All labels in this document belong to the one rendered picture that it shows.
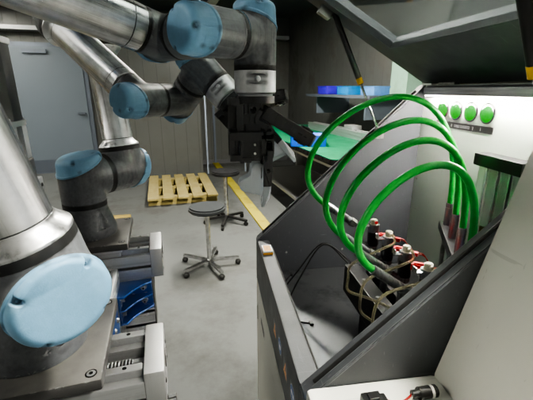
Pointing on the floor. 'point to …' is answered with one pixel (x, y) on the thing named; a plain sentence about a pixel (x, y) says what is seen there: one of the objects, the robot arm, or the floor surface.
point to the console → (497, 313)
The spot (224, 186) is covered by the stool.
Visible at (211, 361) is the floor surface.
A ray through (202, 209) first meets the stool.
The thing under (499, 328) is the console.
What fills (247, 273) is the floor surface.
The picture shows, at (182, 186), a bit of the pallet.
